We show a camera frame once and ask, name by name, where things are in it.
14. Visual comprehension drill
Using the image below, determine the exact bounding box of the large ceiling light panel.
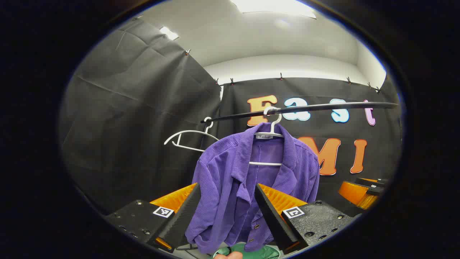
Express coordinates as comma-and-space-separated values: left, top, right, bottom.
230, 0, 317, 19

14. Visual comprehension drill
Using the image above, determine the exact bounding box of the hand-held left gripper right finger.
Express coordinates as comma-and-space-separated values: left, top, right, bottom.
254, 183, 363, 254

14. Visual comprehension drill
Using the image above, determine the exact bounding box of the green laundry hamper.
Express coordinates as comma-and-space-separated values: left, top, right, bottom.
212, 242, 281, 259

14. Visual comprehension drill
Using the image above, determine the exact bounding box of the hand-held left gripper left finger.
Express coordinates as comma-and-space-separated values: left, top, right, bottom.
103, 182, 202, 253

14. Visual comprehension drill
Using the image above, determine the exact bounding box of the purple corduroy jacket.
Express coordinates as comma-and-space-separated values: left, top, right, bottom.
185, 122, 320, 254

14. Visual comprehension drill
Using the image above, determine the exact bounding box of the small ceiling light panel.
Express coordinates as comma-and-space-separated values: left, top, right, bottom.
159, 26, 179, 41

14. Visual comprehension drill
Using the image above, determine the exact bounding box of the white plastic clothes hanger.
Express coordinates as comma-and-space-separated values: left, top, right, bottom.
164, 117, 220, 153
249, 106, 285, 167

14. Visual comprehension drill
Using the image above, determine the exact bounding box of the black backdrop cloth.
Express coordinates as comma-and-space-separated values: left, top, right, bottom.
59, 16, 403, 216

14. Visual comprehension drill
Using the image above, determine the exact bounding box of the black clothes rack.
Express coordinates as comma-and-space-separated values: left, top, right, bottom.
201, 102, 399, 124

